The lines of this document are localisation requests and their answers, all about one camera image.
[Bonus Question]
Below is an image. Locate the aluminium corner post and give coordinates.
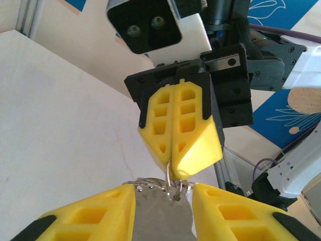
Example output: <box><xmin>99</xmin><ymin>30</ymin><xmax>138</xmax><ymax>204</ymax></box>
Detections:
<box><xmin>15</xmin><ymin>0</ymin><xmax>45</xmax><ymax>40</ymax></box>

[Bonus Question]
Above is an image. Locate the silver wire keyring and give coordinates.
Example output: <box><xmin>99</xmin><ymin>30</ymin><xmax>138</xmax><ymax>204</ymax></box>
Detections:
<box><xmin>164</xmin><ymin>159</ymin><xmax>183</xmax><ymax>201</ymax></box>

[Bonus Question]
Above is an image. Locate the purple cable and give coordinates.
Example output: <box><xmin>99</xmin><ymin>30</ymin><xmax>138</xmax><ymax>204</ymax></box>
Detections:
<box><xmin>250</xmin><ymin>24</ymin><xmax>321</xmax><ymax>181</ymax></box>

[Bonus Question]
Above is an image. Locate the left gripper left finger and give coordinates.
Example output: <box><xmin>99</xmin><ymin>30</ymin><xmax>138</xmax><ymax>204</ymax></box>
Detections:
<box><xmin>10</xmin><ymin>184</ymin><xmax>137</xmax><ymax>241</ymax></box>

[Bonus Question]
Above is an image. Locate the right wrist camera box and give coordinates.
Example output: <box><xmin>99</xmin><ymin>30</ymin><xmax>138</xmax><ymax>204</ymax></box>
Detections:
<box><xmin>106</xmin><ymin>0</ymin><xmax>211</xmax><ymax>67</ymax></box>

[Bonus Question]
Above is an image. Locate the aluminium side rail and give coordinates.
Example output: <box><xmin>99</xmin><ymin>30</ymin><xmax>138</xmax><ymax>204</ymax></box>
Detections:
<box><xmin>213</xmin><ymin>147</ymin><xmax>243</xmax><ymax>191</ymax></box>

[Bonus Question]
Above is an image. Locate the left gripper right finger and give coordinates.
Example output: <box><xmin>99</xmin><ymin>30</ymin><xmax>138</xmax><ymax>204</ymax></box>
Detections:
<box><xmin>192</xmin><ymin>183</ymin><xmax>321</xmax><ymax>241</ymax></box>

